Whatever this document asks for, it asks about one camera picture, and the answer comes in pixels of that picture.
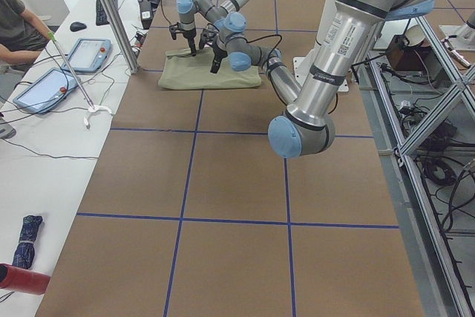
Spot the grabber stick with white hook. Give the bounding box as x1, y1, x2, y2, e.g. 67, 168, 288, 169
48, 31, 113, 129

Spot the blue teach pendant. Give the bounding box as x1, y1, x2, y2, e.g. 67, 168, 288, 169
13, 68, 77, 114
67, 38, 111, 73

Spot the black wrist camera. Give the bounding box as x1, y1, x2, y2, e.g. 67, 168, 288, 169
168, 22, 183, 41
198, 25, 219, 50

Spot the aluminium frame post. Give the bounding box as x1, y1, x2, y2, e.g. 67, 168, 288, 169
100, 0, 139, 74

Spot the seated person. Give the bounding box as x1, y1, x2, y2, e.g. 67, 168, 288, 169
1, 0, 52, 72

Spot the far blue teach pendant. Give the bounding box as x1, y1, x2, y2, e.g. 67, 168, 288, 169
67, 38, 111, 73

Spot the black keyboard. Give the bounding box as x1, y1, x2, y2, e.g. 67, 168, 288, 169
95, 0, 119, 27

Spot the olive green long-sleeve shirt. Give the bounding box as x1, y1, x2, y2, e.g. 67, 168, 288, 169
157, 48, 262, 91

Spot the near blue teach pendant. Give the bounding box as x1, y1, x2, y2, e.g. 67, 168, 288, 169
13, 68, 77, 114

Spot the black computer mouse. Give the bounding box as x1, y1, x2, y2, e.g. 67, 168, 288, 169
70, 22, 87, 32

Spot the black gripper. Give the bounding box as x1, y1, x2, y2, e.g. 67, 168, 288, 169
182, 28, 197, 56
210, 42, 227, 73

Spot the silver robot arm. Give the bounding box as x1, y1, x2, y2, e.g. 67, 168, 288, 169
169, 0, 250, 56
211, 0, 435, 158

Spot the folded dark blue umbrella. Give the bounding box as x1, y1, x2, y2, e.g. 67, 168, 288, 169
12, 215, 43, 269

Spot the red cylindrical bottle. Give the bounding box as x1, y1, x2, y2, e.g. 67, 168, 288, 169
1, 264, 50, 295

